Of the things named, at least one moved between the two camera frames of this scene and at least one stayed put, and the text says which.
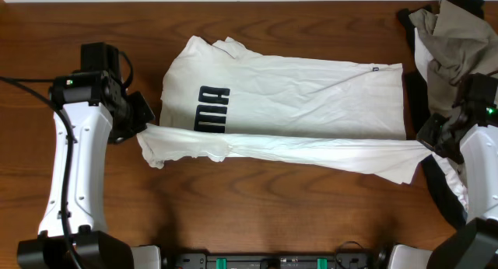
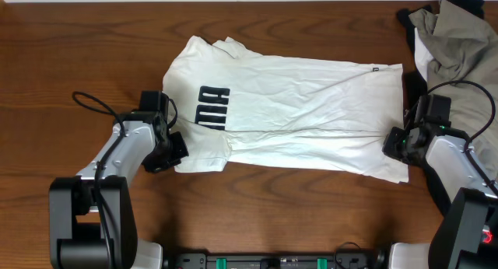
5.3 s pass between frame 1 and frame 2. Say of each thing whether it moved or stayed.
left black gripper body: moved
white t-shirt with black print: moved
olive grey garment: stayed
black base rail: stayed
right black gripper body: moved
